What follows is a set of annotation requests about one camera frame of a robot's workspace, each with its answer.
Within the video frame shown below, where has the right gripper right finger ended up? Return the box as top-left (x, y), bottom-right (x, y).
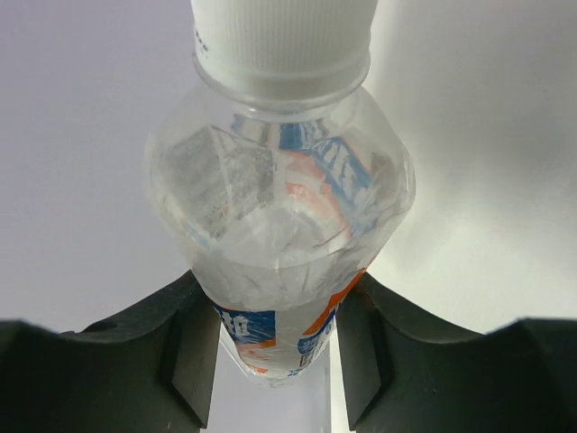
top-left (336, 274), bottom-right (576, 432)

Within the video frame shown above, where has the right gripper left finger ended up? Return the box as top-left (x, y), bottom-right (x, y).
top-left (1, 273), bottom-right (220, 432)

